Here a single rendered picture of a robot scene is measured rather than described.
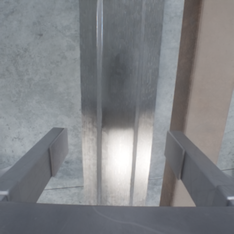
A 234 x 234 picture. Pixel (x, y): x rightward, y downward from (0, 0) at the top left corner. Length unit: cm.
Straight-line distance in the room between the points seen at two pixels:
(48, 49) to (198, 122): 44
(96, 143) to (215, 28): 19
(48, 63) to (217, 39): 44
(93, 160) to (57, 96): 40
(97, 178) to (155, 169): 46
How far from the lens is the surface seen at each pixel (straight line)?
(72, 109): 54
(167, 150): 16
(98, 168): 16
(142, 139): 16
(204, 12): 24
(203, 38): 23
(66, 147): 16
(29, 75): 57
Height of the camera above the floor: 51
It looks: 74 degrees down
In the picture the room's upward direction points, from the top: 179 degrees clockwise
